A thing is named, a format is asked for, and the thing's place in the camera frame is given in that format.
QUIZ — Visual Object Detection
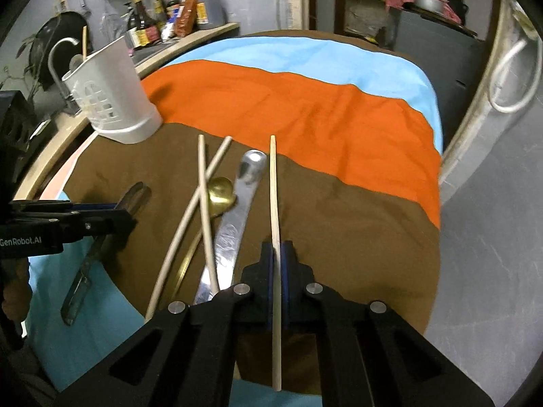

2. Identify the wooden shelf cabinet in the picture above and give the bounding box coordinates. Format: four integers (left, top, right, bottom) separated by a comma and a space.
334, 0, 451, 48

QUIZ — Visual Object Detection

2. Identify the dark soy sauce bottle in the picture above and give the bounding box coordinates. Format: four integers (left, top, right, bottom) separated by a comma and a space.
127, 0, 161, 50

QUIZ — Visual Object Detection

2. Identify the person's left hand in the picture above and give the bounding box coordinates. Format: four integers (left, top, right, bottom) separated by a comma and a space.
0, 258, 33, 328

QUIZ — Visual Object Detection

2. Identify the black bag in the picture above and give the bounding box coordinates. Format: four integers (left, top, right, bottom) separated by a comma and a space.
443, 0, 470, 24

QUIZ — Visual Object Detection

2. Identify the dark metal spoon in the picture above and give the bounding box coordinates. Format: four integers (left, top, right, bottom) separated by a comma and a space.
60, 181, 152, 326

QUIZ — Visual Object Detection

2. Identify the white door frame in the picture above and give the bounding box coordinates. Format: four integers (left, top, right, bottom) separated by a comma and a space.
287, 0, 543, 187

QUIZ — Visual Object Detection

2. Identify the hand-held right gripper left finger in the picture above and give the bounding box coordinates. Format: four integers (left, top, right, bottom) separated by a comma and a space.
55, 239, 276, 407

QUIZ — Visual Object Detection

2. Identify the gold spoon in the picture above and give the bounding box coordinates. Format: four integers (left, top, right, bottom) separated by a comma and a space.
170, 177, 235, 302

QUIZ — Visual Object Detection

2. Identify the yellow cap sauce bottle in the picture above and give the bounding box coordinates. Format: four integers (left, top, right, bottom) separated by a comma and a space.
152, 0, 169, 31

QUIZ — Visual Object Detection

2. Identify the metal pot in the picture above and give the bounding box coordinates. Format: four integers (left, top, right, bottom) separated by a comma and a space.
413, 0, 446, 15

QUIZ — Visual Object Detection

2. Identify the black wok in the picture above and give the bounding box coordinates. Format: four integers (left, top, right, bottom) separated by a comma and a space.
31, 10, 90, 91

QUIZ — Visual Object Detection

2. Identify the hanging wire strainer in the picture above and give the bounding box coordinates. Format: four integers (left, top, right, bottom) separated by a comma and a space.
101, 0, 125, 40

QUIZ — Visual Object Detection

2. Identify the striped blue orange brown cloth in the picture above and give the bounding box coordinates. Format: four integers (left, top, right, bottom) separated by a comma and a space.
23, 30, 444, 407

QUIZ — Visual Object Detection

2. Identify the red seasoning packet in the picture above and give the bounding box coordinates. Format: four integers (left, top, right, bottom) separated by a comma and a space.
174, 0, 200, 37

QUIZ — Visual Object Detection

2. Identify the white hose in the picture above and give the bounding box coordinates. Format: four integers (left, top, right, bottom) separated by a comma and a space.
487, 35, 543, 114

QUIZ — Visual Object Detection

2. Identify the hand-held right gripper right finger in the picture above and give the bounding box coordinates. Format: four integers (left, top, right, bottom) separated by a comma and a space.
280, 239, 493, 407

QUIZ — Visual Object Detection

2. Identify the wooden chopstick pair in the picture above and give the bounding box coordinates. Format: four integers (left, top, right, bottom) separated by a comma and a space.
144, 136, 233, 322

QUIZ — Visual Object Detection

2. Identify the wooden cutting board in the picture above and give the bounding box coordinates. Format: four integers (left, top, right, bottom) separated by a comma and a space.
402, 3, 479, 37

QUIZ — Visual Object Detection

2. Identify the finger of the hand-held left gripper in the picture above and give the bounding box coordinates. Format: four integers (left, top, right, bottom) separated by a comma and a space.
8, 210, 137, 242
11, 200, 124, 215

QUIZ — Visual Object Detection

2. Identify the white plastic utensil holder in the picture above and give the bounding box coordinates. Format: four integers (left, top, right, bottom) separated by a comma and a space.
61, 35, 163, 145

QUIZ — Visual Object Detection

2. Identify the chrome faucet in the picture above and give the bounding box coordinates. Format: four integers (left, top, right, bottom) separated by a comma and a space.
47, 37, 81, 114

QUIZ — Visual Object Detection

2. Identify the grey cabinet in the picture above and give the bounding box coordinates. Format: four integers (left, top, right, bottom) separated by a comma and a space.
389, 6, 489, 150

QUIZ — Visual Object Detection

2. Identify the silver table knife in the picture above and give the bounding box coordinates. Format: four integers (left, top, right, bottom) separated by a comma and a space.
193, 149, 268, 306

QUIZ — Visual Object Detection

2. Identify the beige kitchen counter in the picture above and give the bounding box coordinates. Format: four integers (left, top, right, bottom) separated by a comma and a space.
13, 21, 241, 205

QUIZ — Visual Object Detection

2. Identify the bare plant branch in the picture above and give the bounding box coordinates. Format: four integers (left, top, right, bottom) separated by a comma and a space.
0, 33, 48, 91

